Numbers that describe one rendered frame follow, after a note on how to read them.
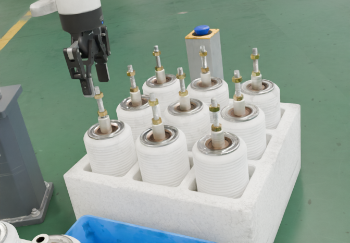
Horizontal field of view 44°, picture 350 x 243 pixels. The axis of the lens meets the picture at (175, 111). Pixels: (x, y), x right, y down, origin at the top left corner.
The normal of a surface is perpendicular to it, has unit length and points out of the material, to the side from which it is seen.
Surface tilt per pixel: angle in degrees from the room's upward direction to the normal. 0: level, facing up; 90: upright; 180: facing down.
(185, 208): 90
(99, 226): 88
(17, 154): 88
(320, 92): 0
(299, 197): 0
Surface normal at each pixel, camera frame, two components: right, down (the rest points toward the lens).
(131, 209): -0.43, 0.46
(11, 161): 0.74, 0.19
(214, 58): 0.89, 0.09
